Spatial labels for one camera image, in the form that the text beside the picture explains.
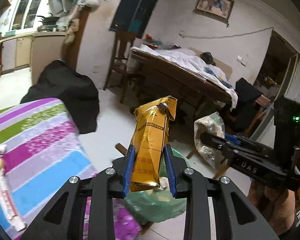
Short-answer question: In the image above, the clear plastic bag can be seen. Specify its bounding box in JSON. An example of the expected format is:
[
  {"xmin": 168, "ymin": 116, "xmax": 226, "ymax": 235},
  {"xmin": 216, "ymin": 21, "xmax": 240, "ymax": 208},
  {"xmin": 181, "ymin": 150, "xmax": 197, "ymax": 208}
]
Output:
[{"xmin": 194, "ymin": 112, "xmax": 225, "ymax": 169}]

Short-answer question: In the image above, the white medicine box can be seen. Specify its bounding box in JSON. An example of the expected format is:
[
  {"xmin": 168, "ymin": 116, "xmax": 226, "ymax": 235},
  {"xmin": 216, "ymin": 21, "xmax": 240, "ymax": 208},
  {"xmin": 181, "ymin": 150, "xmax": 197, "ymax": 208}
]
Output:
[{"xmin": 0, "ymin": 168, "xmax": 26, "ymax": 232}]

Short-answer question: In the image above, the gold cigarette carton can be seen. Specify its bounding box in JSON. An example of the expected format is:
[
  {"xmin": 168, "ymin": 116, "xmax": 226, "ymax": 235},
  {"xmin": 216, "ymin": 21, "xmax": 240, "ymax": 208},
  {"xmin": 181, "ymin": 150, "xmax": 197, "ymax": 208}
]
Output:
[{"xmin": 130, "ymin": 96, "xmax": 177, "ymax": 192}]

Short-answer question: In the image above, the green lined trash bin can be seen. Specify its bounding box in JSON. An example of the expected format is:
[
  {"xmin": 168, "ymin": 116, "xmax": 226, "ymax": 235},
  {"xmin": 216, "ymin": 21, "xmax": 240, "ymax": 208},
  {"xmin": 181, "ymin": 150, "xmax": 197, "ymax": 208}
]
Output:
[{"xmin": 122, "ymin": 159, "xmax": 186, "ymax": 224}]

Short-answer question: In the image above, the kitchen window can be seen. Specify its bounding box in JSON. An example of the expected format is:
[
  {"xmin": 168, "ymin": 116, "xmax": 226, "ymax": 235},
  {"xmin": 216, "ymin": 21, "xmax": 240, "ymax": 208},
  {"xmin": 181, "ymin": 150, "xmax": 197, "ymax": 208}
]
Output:
[{"xmin": 11, "ymin": 0, "xmax": 41, "ymax": 30}]

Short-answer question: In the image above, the person right hand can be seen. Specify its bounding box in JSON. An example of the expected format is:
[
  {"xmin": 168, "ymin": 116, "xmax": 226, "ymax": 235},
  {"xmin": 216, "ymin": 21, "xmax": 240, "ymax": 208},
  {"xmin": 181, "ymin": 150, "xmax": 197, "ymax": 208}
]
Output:
[{"xmin": 247, "ymin": 179, "xmax": 295, "ymax": 236}]

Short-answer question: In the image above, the wooden chair near bin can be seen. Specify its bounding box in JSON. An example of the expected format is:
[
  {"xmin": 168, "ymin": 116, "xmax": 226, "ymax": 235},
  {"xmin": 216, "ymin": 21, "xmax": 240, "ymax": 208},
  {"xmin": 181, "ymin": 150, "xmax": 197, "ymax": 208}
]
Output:
[{"xmin": 213, "ymin": 95, "xmax": 270, "ymax": 179}]

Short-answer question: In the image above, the black jacket on chair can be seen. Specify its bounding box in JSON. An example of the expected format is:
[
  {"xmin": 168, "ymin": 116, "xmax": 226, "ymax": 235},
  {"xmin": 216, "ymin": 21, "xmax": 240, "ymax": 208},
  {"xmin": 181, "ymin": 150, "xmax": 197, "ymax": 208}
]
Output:
[{"xmin": 235, "ymin": 77, "xmax": 263, "ymax": 121}]

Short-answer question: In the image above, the dark wooden dining table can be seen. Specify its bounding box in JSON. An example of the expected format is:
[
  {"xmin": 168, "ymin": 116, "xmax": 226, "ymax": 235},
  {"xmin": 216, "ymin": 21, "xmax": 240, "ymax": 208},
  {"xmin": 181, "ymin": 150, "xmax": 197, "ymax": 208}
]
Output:
[{"xmin": 130, "ymin": 48, "xmax": 232, "ymax": 117}]

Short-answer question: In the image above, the purple striped floral tablecloth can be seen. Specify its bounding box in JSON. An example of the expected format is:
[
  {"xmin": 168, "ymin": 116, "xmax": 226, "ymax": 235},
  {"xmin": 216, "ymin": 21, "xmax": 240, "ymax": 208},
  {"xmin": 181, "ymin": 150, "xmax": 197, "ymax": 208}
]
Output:
[{"xmin": 0, "ymin": 97, "xmax": 143, "ymax": 240}]

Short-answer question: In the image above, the white sheet on table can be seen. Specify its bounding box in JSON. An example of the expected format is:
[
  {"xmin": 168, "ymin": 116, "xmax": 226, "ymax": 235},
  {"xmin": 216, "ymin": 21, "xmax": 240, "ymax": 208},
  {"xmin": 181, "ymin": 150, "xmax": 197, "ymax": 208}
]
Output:
[{"xmin": 130, "ymin": 44, "xmax": 238, "ymax": 109}]

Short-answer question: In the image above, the black cloth covered object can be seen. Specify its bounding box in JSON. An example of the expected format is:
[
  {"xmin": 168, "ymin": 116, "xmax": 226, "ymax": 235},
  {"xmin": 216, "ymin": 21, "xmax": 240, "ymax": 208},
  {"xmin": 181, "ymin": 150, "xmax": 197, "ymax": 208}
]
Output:
[{"xmin": 21, "ymin": 60, "xmax": 100, "ymax": 134}]

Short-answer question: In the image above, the framed elephant picture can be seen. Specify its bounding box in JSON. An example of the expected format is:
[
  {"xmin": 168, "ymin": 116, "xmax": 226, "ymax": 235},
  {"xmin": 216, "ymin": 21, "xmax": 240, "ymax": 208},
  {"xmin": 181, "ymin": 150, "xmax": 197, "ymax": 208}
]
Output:
[{"xmin": 193, "ymin": 0, "xmax": 234, "ymax": 27}]

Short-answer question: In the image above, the wooden chair by window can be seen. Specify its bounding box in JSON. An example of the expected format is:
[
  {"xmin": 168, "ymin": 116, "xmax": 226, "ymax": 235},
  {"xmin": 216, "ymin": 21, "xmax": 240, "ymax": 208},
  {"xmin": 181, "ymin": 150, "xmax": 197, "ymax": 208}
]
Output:
[{"xmin": 103, "ymin": 29, "xmax": 141, "ymax": 103}]

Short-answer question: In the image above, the dark window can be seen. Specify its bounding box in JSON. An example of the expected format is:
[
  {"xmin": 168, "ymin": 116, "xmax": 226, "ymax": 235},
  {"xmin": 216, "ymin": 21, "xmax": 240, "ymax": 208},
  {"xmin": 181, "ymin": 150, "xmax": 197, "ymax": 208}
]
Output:
[{"xmin": 110, "ymin": 0, "xmax": 158, "ymax": 38}]

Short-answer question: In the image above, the black wok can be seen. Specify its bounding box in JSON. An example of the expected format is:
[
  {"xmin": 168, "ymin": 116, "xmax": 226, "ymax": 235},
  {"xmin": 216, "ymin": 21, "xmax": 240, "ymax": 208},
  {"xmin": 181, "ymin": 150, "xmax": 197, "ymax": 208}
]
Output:
[{"xmin": 37, "ymin": 15, "xmax": 60, "ymax": 25}]

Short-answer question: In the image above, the range hood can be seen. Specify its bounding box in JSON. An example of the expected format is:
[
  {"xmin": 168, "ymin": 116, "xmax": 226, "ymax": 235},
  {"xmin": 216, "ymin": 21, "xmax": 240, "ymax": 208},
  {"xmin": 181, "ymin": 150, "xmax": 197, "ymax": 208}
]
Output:
[{"xmin": 48, "ymin": 0, "xmax": 79, "ymax": 18}]

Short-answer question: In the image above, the white wall cable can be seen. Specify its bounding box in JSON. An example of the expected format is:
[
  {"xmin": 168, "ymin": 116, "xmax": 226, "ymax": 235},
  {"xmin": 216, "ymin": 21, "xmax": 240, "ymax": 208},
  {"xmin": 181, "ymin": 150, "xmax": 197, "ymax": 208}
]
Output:
[{"xmin": 178, "ymin": 26, "xmax": 274, "ymax": 40}]

